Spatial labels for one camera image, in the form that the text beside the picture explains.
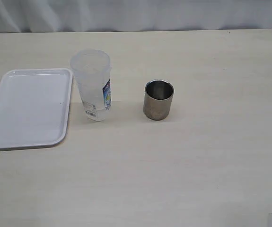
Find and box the clear plastic bottle with label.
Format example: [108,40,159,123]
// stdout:
[70,49,112,122]

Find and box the stainless steel cup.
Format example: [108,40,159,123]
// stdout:
[143,79,174,121]

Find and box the white backdrop curtain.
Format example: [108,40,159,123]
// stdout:
[0,0,272,33]

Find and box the white plastic tray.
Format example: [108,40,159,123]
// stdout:
[0,68,73,150]

